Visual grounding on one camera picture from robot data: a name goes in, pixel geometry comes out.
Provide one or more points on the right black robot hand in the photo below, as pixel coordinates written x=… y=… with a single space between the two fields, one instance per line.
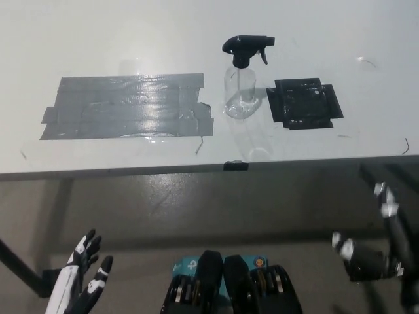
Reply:
x=370 y=263

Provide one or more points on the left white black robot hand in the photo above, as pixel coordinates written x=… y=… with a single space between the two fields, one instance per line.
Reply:
x=67 y=284

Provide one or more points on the black trigger spray lid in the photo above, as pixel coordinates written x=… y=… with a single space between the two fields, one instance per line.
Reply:
x=244 y=44

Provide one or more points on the black ribbed robot body block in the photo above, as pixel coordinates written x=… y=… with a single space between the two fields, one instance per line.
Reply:
x=209 y=271
x=239 y=281

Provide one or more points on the clear plastic spray bottle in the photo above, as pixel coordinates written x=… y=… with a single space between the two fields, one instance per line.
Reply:
x=239 y=95

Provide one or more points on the black metal table leg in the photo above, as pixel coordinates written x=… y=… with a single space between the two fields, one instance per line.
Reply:
x=19 y=261

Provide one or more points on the teal cardboard box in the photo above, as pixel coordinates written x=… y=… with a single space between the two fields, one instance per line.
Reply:
x=183 y=266

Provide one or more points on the small black tape strip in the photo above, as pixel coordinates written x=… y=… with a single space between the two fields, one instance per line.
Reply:
x=236 y=166

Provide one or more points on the black tape square patch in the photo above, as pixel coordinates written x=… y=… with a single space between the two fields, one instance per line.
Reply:
x=302 y=104

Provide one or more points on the black table foot bracket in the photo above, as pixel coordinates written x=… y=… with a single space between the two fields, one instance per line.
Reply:
x=52 y=278

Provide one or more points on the grey duct tape patch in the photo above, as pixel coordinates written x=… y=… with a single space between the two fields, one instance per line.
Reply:
x=124 y=108

